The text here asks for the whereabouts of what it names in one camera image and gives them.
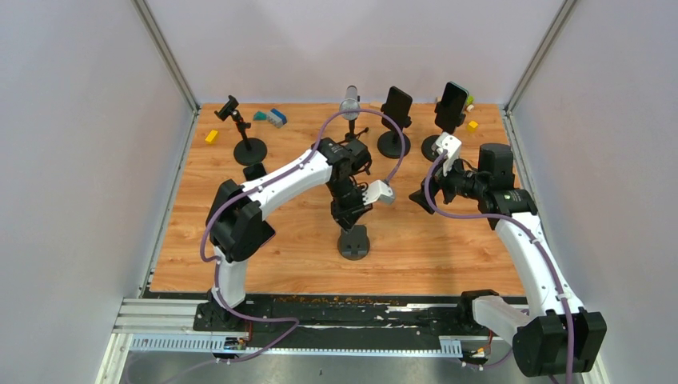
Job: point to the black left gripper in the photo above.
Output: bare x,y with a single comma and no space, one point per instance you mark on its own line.
348,218

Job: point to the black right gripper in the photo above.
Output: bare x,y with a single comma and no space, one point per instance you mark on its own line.
440,182

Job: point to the grey round stand base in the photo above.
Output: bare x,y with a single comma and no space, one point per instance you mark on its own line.
354,244

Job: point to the black phone stand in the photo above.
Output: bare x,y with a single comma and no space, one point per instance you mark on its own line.
248,151
448,120
389,144

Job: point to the black teal-edged smartphone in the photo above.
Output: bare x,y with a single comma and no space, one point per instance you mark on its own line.
455,96

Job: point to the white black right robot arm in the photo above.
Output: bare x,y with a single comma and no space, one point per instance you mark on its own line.
557,335

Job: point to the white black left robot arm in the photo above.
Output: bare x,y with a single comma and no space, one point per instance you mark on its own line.
236,226

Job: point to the yellow toy cube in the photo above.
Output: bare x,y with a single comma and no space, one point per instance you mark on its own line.
472,126

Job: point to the red toy brick car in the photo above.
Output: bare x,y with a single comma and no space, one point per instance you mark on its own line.
469,106

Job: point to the blue grey toy bricks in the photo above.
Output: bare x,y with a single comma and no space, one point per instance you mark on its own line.
276,118

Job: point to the teal toy block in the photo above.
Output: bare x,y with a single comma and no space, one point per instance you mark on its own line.
260,116

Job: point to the yellow toy brick left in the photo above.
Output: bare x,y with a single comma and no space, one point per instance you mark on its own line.
211,137

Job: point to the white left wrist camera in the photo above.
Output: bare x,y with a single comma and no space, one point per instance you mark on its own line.
379,191

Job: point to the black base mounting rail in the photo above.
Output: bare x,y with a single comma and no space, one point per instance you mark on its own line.
343,322

